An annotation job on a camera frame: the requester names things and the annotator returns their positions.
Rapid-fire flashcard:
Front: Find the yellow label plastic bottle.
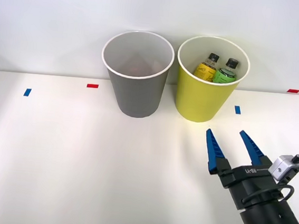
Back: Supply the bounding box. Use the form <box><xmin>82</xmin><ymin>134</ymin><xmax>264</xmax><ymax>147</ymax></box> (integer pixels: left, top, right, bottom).
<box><xmin>193</xmin><ymin>51</ymin><xmax>221</xmax><ymax>84</ymax></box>

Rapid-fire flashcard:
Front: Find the yellow-green plastic waste bin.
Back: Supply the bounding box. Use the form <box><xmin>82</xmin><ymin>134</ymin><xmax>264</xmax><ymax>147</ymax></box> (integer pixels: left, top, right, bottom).
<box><xmin>171</xmin><ymin>32</ymin><xmax>253</xmax><ymax>128</ymax></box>

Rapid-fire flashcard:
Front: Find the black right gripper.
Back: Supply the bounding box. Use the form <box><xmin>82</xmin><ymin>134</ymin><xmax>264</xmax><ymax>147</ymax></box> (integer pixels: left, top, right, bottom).
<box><xmin>198</xmin><ymin>126</ymin><xmax>294</xmax><ymax>216</ymax></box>

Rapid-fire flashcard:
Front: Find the green label plastic bottle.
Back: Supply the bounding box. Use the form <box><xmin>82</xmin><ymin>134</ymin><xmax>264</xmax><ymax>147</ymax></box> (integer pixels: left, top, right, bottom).
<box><xmin>211</xmin><ymin>56</ymin><xmax>240</xmax><ymax>86</ymax></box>

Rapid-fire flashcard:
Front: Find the grey plastic waste bin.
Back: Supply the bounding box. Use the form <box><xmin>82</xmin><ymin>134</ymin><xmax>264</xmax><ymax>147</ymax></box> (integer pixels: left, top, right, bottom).
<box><xmin>95</xmin><ymin>27</ymin><xmax>178</xmax><ymax>122</ymax></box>

